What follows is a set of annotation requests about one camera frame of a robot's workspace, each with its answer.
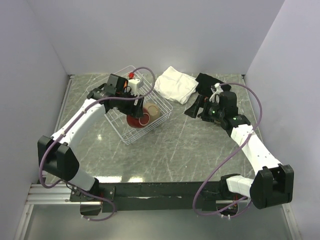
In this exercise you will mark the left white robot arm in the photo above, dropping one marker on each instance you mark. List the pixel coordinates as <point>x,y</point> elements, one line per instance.
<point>57,153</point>

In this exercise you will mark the white folded cloth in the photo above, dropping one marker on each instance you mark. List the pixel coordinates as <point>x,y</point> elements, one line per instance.
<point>175,86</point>

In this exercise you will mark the white wire dish rack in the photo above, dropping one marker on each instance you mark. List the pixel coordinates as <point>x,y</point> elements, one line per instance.
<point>118,120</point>

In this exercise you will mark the tan floral bowl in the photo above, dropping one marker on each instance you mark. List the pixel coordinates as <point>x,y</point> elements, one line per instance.
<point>153,110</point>

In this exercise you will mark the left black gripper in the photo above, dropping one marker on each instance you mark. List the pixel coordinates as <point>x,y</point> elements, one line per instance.
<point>135,110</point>

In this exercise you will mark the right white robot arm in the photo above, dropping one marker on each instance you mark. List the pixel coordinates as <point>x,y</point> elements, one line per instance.
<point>273,183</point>

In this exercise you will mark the black folded cloth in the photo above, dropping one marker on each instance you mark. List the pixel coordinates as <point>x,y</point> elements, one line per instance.
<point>205,82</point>

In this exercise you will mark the aluminium frame rail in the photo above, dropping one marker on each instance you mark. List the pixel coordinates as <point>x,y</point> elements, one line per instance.
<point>40,196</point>

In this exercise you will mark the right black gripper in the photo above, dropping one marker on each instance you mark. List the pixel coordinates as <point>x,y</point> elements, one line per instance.
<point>193,110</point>

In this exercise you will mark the black base beam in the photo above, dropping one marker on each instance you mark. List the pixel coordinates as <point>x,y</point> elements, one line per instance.
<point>143,196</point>

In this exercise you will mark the red ceramic bowl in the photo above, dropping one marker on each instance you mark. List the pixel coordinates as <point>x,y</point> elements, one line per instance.
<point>138,122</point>

